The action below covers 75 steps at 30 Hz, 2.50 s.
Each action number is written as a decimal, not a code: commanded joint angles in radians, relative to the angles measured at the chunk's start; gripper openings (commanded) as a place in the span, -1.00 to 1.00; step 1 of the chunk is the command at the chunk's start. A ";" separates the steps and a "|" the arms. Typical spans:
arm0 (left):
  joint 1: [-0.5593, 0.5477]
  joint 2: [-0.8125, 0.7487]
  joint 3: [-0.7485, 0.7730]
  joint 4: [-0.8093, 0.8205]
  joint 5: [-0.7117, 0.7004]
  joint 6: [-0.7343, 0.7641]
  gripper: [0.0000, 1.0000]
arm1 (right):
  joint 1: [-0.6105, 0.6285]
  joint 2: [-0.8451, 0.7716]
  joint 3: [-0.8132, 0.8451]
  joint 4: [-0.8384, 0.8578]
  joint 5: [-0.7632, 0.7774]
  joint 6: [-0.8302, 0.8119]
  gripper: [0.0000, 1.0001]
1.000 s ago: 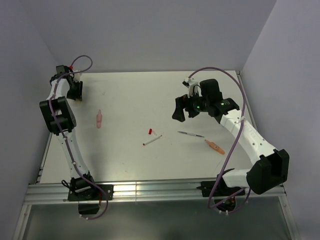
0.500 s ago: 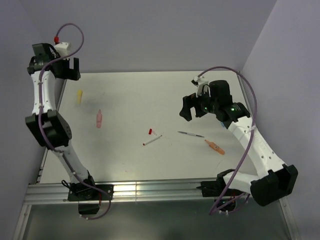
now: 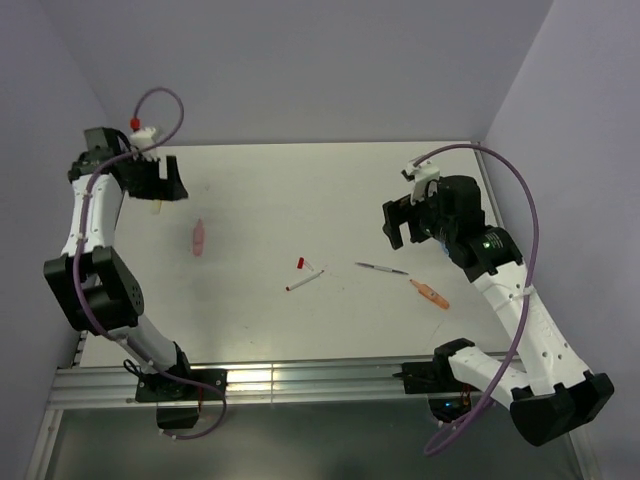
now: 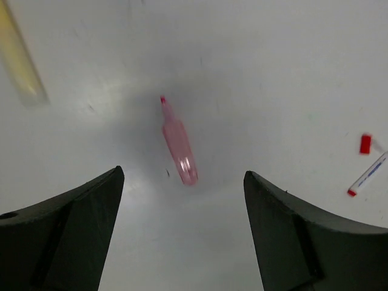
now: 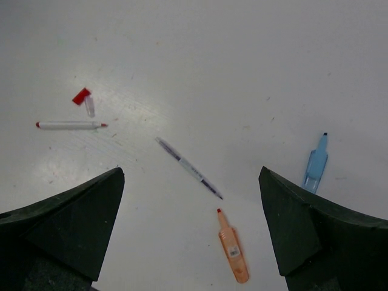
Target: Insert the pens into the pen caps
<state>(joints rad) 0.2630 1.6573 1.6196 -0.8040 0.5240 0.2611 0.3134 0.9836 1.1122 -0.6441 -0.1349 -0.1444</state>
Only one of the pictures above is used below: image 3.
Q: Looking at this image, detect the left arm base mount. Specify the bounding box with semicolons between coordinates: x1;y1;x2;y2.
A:
135;369;227;431

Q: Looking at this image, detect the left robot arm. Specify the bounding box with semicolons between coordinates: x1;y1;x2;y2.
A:
43;126;195;399

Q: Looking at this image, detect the aluminium rail frame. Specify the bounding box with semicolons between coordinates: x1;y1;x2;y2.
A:
24;142;601;480

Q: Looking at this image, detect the white pen with red tip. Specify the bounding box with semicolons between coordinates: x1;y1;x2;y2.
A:
285;269;325;292

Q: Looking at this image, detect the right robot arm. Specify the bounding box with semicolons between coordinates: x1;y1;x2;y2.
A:
382;175;614;446

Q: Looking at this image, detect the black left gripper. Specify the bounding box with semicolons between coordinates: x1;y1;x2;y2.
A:
124;154;188;202

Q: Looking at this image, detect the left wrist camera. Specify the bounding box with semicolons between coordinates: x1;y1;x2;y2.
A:
129;116;163;151

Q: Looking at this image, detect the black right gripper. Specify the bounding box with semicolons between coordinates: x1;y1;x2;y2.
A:
382;180;456;249

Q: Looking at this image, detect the yellow marker pen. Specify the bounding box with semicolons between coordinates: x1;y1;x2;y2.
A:
151;200;162;215

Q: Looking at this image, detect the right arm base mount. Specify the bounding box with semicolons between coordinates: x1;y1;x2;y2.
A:
392;360;473;423

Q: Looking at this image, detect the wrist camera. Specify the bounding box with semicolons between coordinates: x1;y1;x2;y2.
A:
401;158;440;205
129;116;163;151

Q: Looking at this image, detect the purple ballpoint pen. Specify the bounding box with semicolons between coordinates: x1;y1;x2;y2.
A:
354;262;409;276

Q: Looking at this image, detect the orange highlighter pen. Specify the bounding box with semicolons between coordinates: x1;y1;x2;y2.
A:
410;279;450;310

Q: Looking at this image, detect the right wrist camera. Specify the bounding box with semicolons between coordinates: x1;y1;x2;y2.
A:
401;158;440;205

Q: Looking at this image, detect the pink highlighter pen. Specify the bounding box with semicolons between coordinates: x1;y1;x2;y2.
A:
192;219;206;257

